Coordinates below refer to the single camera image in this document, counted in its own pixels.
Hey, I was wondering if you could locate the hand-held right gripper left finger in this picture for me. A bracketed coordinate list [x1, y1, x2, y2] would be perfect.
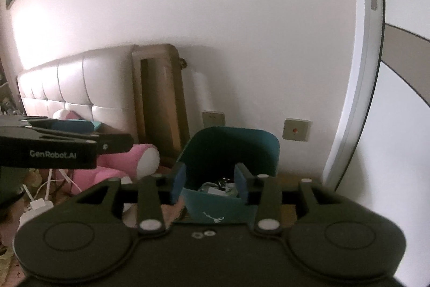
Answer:
[72, 162, 186, 236]

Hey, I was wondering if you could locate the white router with antennas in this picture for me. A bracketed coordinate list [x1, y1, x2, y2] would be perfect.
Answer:
[13, 169, 57, 242]

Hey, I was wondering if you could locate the beige wall socket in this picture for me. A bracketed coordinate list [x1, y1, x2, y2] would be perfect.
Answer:
[201, 110, 226, 128]

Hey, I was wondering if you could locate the pink plush toy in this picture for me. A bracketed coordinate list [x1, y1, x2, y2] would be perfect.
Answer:
[54, 109, 161, 195]

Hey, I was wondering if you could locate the teal cloth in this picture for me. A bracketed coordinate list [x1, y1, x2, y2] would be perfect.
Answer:
[60, 119, 102, 132]

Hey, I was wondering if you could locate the white cable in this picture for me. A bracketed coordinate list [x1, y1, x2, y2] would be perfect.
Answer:
[59, 169, 86, 195]

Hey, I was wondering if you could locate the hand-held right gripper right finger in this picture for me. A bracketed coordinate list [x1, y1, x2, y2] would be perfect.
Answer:
[234, 162, 341, 236]

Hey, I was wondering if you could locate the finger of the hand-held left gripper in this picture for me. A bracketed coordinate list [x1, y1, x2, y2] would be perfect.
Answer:
[0, 126, 135, 155]
[18, 117, 102, 140]

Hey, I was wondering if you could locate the beige padded headboard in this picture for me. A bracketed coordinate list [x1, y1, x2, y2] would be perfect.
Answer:
[16, 48, 140, 148]

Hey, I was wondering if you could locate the beige wall switch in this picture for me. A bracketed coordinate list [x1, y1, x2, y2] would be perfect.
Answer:
[282, 118, 312, 142]

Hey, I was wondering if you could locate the cluttered shelf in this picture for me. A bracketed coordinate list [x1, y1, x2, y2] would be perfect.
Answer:
[0, 64, 20, 118]

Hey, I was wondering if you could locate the wooden headboard side panel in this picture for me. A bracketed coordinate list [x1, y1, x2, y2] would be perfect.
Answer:
[130, 44, 191, 168]

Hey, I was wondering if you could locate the white and blue wrapper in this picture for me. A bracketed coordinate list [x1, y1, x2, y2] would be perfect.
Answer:
[201, 182, 220, 196]

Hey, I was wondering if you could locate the pink lace-edged mat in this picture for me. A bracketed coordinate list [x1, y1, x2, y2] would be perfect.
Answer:
[160, 198, 190, 225]

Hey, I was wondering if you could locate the white wardrobe with taupe panels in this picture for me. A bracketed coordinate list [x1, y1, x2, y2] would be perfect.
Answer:
[322, 0, 430, 277]

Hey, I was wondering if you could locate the teal bin with deer print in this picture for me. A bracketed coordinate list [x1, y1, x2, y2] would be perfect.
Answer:
[172, 126, 281, 226]

